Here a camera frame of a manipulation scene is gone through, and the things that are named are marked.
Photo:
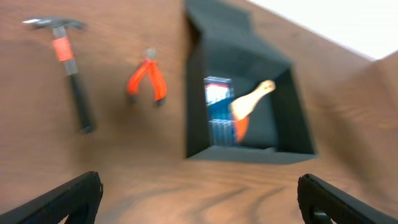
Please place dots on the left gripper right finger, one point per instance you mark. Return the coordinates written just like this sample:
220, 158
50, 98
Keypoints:
322, 203

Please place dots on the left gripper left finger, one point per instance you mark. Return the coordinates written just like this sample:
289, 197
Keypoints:
76, 201

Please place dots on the orange scraper wooden handle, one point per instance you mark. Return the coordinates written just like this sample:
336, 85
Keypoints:
243, 106

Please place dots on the blue precision screwdriver set case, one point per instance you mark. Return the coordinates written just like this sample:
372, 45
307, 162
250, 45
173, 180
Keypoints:
219, 94

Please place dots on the small claw hammer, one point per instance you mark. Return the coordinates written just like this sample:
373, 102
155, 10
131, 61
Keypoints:
64, 53

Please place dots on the dark green open box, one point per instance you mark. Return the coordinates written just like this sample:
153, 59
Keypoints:
226, 45

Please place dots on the orange handled pliers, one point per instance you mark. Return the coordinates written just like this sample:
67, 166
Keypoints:
148, 66

